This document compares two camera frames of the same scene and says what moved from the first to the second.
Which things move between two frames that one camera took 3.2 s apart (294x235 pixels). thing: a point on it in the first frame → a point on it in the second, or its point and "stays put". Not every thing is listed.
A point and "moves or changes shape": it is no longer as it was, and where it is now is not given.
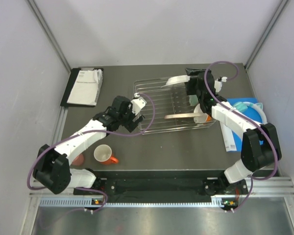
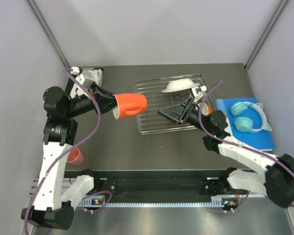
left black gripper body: (127, 119) → (93, 89)
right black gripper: (189, 86) → (179, 113)
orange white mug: (103, 152) moves or changes shape
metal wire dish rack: (171, 99) stays put
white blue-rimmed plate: (177, 79) → (180, 84)
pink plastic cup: (78, 160) stays put
